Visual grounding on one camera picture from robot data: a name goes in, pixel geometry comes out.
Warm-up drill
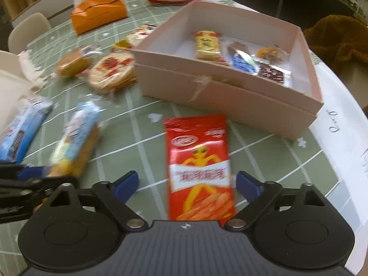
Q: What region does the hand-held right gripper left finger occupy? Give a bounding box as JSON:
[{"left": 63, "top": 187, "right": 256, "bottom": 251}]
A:
[{"left": 49, "top": 170, "right": 145, "bottom": 230}]

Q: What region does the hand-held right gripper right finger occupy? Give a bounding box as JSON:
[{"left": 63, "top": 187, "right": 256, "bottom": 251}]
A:
[{"left": 225, "top": 170, "right": 325, "bottom": 230}]

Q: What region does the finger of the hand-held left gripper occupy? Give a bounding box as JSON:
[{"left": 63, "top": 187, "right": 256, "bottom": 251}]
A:
[
  {"left": 0, "top": 163, "right": 51, "bottom": 179},
  {"left": 0, "top": 178, "right": 79, "bottom": 205}
]

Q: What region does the red snack stick packet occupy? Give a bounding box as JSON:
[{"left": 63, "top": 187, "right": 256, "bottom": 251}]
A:
[{"left": 163, "top": 114, "right": 237, "bottom": 221}]

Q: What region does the long waffle biscuit packet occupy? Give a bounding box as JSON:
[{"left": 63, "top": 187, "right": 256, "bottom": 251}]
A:
[{"left": 47, "top": 100, "right": 102, "bottom": 179}]

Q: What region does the pink cardboard box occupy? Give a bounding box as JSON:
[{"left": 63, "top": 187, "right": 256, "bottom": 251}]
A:
[{"left": 131, "top": 0, "right": 324, "bottom": 141}]

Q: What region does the brown jerky packet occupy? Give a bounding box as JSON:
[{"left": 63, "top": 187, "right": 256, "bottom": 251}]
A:
[{"left": 257, "top": 63, "right": 291, "bottom": 87}]

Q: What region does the round cracker packet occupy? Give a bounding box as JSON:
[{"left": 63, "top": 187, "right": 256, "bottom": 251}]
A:
[{"left": 86, "top": 49, "right": 138, "bottom": 95}]

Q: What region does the round bread packet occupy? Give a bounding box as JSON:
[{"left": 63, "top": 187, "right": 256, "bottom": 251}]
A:
[{"left": 56, "top": 44, "right": 101, "bottom": 78}]

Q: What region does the blue brown snack packet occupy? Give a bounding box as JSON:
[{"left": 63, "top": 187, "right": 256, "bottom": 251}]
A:
[{"left": 227, "top": 41, "right": 258, "bottom": 75}]

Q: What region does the small orange snack packet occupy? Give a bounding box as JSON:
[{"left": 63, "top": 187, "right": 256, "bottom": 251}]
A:
[{"left": 256, "top": 45, "right": 289, "bottom": 61}]

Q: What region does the yellow cake packet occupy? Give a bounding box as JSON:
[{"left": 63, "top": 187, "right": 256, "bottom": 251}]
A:
[{"left": 195, "top": 30, "right": 222, "bottom": 63}]

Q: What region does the cartoon print snack packet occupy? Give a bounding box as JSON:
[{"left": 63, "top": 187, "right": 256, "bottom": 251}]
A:
[{"left": 113, "top": 24, "right": 158, "bottom": 49}]

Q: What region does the green checked tablecloth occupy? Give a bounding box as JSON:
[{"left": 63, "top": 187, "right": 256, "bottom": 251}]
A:
[{"left": 0, "top": 0, "right": 325, "bottom": 276}]

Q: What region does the white printed tablecloth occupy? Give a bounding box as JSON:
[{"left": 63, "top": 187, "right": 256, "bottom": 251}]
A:
[{"left": 201, "top": 0, "right": 368, "bottom": 276}]

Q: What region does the beige dining chair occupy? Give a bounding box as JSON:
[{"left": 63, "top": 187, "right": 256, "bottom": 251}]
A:
[{"left": 8, "top": 12, "right": 52, "bottom": 54}]

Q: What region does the brown fuzzy coat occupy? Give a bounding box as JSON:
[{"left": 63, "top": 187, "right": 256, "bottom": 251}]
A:
[{"left": 303, "top": 14, "right": 368, "bottom": 66}]

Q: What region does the orange tissue box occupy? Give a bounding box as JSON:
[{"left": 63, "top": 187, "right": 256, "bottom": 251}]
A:
[{"left": 70, "top": 0, "right": 128, "bottom": 35}]

